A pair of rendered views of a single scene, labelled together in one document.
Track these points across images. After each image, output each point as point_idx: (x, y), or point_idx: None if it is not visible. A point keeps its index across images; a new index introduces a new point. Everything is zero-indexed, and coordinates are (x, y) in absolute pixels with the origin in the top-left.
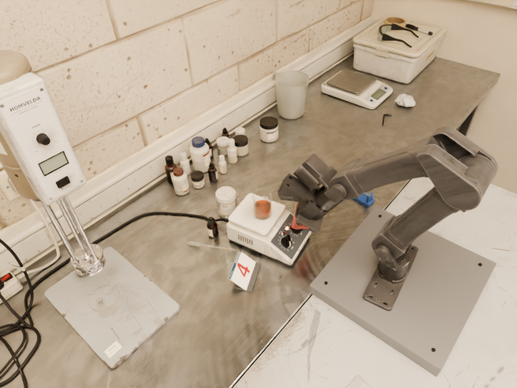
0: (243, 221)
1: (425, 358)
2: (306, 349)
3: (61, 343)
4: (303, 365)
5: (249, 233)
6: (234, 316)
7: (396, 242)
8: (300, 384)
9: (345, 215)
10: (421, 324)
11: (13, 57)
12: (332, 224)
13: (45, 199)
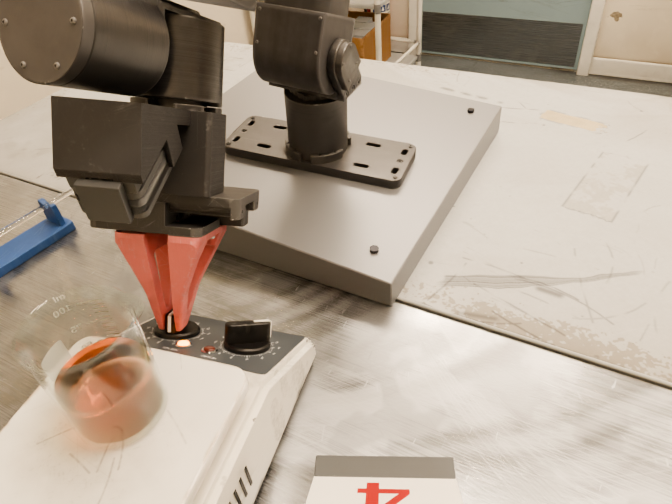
0: (163, 487)
1: (491, 119)
2: (565, 286)
3: None
4: (608, 286)
5: (223, 465)
6: (578, 497)
7: (342, 4)
8: (659, 284)
9: (100, 266)
10: (426, 121)
11: None
12: (131, 288)
13: None
